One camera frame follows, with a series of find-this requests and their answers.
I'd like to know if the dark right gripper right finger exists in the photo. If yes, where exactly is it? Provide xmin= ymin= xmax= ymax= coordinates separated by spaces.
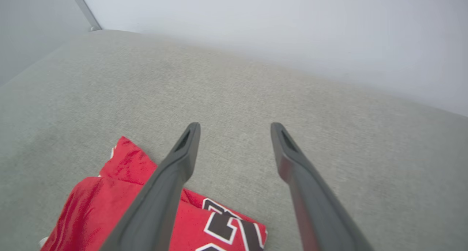
xmin=271 ymin=122 xmax=373 ymax=251

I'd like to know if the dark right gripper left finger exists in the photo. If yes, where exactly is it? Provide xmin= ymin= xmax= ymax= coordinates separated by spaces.
xmin=99 ymin=122 xmax=201 ymax=251

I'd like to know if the red white sports jersey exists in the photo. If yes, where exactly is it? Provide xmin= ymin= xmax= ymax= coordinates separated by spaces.
xmin=38 ymin=136 xmax=268 ymax=251

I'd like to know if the grey metal bar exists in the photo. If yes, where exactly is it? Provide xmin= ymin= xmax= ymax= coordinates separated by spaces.
xmin=67 ymin=0 xmax=103 ymax=32

